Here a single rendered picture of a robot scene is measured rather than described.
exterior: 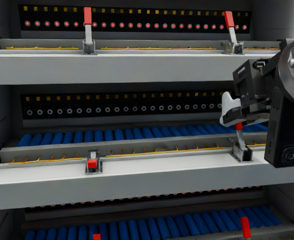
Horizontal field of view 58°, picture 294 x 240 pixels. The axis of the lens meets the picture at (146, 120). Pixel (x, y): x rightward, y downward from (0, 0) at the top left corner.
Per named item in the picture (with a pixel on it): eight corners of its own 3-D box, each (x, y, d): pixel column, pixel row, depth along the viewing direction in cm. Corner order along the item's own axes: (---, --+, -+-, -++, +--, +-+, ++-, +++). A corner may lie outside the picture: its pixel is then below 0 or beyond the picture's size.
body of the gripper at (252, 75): (269, 73, 46) (326, 37, 34) (278, 122, 44) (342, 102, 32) (228, 74, 44) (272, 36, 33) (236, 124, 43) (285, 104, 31)
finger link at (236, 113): (238, 114, 48) (272, 100, 40) (239, 123, 48) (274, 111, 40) (215, 114, 47) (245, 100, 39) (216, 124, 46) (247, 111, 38)
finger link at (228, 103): (219, 99, 53) (248, 84, 45) (223, 128, 52) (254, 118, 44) (205, 99, 53) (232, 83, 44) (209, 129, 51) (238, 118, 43)
